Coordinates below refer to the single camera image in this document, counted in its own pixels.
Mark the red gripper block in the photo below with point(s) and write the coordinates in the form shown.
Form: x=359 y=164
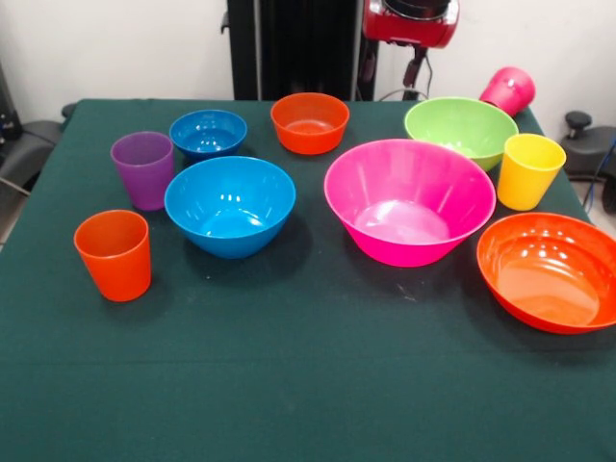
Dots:
x=409 y=31

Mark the green bowl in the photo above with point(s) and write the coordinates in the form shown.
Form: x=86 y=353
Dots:
x=459 y=127

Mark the small orange bowl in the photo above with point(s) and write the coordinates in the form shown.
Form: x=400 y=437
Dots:
x=308 y=130

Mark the pink cup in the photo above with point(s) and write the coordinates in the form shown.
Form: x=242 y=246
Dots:
x=510 y=91

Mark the large pink bowl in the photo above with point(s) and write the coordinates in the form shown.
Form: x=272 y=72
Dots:
x=409 y=212

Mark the yellow cup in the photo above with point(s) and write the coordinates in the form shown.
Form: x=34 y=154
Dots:
x=527 y=178

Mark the small dark blue bowl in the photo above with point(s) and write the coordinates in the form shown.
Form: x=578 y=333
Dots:
x=207 y=132

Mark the light blue bowl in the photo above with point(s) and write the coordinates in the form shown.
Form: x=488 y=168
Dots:
x=226 y=212

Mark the large shallow orange bowl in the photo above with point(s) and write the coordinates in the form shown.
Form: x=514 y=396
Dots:
x=544 y=274

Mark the purple cup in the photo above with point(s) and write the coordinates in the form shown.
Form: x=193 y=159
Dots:
x=144 y=178

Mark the dark green table cloth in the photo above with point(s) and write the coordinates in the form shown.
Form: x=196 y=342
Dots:
x=308 y=361

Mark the orange cup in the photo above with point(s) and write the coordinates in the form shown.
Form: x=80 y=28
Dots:
x=115 y=260

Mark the black pedestal leg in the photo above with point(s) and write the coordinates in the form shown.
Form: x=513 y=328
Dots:
x=587 y=154
x=29 y=144

